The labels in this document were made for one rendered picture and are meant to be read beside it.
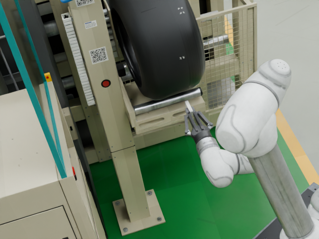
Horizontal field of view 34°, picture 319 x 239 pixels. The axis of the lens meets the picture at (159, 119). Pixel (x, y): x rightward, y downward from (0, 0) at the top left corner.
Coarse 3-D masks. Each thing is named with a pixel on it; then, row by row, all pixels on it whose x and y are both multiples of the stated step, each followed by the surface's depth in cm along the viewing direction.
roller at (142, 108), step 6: (192, 90) 248; (198, 90) 248; (174, 96) 247; (180, 96) 247; (186, 96) 247; (192, 96) 248; (198, 96) 250; (150, 102) 246; (156, 102) 245; (162, 102) 246; (168, 102) 246; (174, 102) 247; (138, 108) 244; (144, 108) 245; (150, 108) 245; (156, 108) 246
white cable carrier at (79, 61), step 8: (64, 16) 217; (64, 24) 214; (72, 24) 216; (72, 32) 218; (72, 40) 220; (72, 48) 223; (80, 56) 226; (80, 64) 230; (80, 72) 232; (88, 88) 238; (88, 96) 241; (88, 104) 244
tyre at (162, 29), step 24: (120, 0) 220; (144, 0) 215; (168, 0) 215; (120, 24) 258; (144, 24) 212; (168, 24) 213; (192, 24) 216; (144, 48) 214; (168, 48) 215; (192, 48) 218; (144, 72) 220; (168, 72) 220; (192, 72) 225; (168, 96) 237
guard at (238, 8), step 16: (208, 16) 280; (256, 16) 289; (256, 32) 296; (208, 48) 295; (224, 48) 298; (256, 48) 304; (240, 64) 309; (256, 64) 312; (240, 80) 317; (224, 96) 322; (208, 112) 326
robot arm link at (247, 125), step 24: (240, 96) 148; (264, 96) 148; (240, 120) 143; (264, 120) 146; (240, 144) 144; (264, 144) 148; (264, 168) 155; (288, 168) 160; (264, 192) 164; (288, 192) 160; (288, 216) 164
